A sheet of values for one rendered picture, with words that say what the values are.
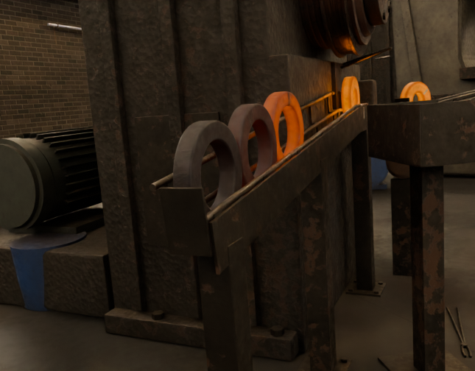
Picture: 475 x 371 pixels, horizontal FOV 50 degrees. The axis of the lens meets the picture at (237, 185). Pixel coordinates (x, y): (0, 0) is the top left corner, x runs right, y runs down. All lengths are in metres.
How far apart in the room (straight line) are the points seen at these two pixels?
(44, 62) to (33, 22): 0.64
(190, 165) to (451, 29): 3.89
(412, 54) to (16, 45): 6.22
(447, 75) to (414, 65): 0.27
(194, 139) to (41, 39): 8.52
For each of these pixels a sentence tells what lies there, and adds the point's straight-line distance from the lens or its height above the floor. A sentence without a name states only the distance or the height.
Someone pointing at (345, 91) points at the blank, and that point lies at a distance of 1.79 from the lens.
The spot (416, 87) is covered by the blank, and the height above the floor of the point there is 0.76.
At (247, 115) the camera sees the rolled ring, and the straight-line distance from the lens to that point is 0.94.
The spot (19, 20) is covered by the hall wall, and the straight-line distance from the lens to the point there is 9.00.
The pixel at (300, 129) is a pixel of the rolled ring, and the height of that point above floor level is 0.68.
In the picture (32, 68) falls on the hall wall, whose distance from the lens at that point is 8.99.
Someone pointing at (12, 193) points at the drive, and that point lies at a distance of 2.20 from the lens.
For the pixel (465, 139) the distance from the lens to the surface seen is 1.22.
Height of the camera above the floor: 0.75
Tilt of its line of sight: 9 degrees down
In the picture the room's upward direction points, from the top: 4 degrees counter-clockwise
